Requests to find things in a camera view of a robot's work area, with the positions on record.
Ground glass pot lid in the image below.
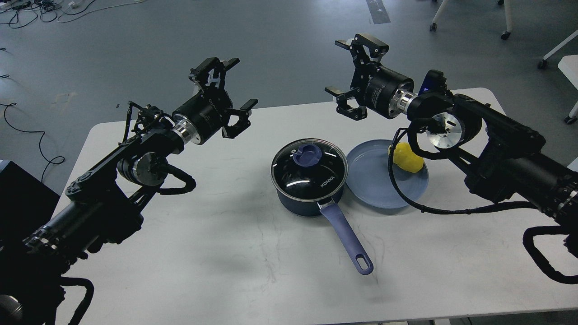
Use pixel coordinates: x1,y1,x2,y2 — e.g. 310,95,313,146
270,138,349,202

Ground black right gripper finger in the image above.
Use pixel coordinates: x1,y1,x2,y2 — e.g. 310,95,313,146
335,33,390,70
324,86,368,121

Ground tangled floor cables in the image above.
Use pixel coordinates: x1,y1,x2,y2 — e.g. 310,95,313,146
0,0,149,29

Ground yellow potato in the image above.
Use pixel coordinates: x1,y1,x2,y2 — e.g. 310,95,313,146
393,142,425,173

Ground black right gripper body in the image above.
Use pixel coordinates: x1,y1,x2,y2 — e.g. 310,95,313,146
351,63,415,119

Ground white furniture at right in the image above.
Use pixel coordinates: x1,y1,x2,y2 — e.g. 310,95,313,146
537,30,578,124

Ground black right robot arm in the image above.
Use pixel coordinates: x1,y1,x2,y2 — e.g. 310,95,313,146
325,33,578,284

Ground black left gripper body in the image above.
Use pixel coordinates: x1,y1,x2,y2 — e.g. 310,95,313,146
172,88,233,145

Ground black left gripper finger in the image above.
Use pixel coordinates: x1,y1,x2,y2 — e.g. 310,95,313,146
221,99,258,139
189,57,240,93

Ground blue plate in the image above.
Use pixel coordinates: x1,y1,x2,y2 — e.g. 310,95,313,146
346,139,429,209

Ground dark blue saucepan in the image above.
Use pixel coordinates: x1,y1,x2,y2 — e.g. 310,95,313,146
271,138,374,276

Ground black box at left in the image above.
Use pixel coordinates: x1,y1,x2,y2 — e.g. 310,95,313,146
0,160,60,241

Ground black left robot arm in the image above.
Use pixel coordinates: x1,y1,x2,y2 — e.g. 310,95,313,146
1,57,258,325

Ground white chair leg with caster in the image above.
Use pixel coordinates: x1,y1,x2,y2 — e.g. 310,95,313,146
497,0,513,41

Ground white chair leg left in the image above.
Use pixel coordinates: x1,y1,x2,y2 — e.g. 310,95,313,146
429,0,450,32

